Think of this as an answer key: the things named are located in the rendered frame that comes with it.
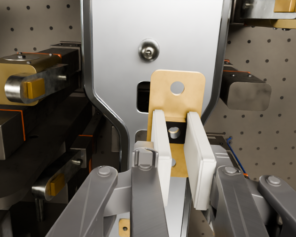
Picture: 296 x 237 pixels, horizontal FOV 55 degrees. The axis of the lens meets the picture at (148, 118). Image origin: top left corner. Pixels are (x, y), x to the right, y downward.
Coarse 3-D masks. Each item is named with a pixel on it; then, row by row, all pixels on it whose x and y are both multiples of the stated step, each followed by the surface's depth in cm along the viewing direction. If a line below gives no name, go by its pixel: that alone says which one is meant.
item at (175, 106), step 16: (160, 80) 20; (176, 80) 20; (192, 80) 20; (160, 96) 20; (176, 96) 20; (192, 96) 20; (176, 112) 21; (176, 144) 21; (176, 160) 22; (176, 176) 22
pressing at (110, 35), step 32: (96, 0) 42; (128, 0) 42; (160, 0) 42; (192, 0) 42; (224, 0) 42; (96, 32) 43; (128, 32) 43; (160, 32) 43; (192, 32) 43; (224, 32) 43; (96, 64) 45; (128, 64) 45; (160, 64) 45; (192, 64) 45; (96, 96) 46; (128, 96) 47; (128, 128) 48; (128, 160) 50
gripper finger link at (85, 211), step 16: (96, 176) 12; (112, 176) 12; (80, 192) 11; (96, 192) 11; (112, 192) 12; (80, 208) 10; (96, 208) 10; (64, 224) 10; (80, 224) 10; (96, 224) 10; (112, 224) 13
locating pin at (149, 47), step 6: (144, 42) 40; (150, 42) 40; (156, 42) 42; (138, 48) 41; (144, 48) 40; (150, 48) 39; (156, 48) 40; (144, 54) 40; (150, 54) 40; (156, 54) 40; (144, 60) 41; (150, 60) 40
